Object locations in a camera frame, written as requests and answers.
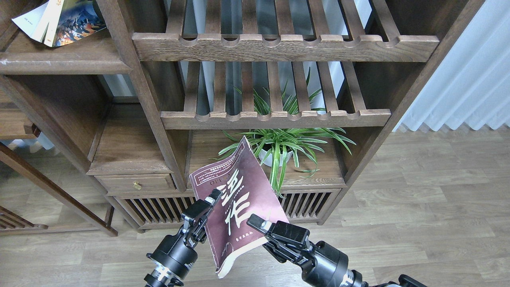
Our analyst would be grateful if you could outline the dark wooden bookshelf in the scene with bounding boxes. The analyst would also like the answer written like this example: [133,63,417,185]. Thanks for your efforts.
[1,0,483,232]

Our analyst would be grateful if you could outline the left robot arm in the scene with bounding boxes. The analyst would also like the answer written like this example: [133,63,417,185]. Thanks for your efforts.
[144,189,222,287]

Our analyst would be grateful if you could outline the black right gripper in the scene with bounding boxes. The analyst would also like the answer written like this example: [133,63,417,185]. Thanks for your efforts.
[247,214,350,287]

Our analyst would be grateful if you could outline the colourful cover paperback book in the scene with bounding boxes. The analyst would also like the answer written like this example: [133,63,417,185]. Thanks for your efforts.
[43,0,107,47]

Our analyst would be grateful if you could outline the green spider plant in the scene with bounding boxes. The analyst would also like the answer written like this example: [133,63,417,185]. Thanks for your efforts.
[213,84,356,197]

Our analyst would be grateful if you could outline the maroon book white characters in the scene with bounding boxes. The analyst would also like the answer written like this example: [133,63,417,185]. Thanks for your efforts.
[189,138,288,278]

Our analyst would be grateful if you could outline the yellow green book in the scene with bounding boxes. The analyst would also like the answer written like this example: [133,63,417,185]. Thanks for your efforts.
[12,0,53,43]

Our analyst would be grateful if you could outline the white plant pot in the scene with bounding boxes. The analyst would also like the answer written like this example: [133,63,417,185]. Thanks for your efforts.
[258,146,293,167]

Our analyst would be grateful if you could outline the white curtain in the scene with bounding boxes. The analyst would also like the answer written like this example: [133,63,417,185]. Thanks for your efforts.
[394,0,510,132]

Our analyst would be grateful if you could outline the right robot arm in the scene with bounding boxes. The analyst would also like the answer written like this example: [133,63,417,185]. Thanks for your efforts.
[247,215,429,287]

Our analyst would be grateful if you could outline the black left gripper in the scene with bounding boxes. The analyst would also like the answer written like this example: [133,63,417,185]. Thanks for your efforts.
[146,189,222,279]

